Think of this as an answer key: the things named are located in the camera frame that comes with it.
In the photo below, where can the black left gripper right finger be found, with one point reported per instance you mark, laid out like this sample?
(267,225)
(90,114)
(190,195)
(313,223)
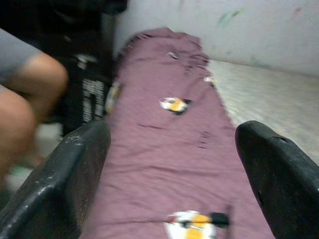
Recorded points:
(281,179)

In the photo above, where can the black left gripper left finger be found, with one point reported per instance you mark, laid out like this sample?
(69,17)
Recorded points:
(57,179)

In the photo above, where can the green plastic basket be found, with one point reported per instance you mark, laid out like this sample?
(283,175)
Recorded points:
(22,169)

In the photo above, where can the white quilted mattress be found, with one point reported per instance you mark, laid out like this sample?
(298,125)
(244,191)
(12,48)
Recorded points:
(269,99)

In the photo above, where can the person in grey shorts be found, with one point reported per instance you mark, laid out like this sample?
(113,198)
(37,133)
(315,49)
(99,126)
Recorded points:
(25,99)

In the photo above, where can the pink penguin print blanket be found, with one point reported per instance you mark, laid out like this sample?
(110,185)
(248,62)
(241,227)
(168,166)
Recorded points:
(169,154)

